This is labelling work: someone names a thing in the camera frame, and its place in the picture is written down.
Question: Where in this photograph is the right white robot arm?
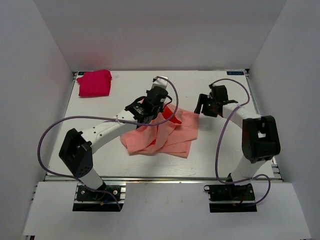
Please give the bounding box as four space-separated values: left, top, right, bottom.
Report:
194 84 281 200

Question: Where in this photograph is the blue table label sticker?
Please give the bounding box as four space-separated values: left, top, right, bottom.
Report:
226 71 245 76

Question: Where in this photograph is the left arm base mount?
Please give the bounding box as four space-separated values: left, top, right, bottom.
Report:
72 185 126 212

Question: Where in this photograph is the folded magenta t shirt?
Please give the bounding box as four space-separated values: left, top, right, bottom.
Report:
76 69 113 98

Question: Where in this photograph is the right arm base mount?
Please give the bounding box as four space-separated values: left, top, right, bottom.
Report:
203 183 257 213

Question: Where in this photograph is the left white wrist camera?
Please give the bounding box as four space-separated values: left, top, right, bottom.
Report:
151 76 169 90

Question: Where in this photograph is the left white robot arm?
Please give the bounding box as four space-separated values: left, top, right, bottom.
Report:
58 86 168 200

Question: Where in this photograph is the salmon pink t shirt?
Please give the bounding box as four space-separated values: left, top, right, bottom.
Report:
120 103 199 158

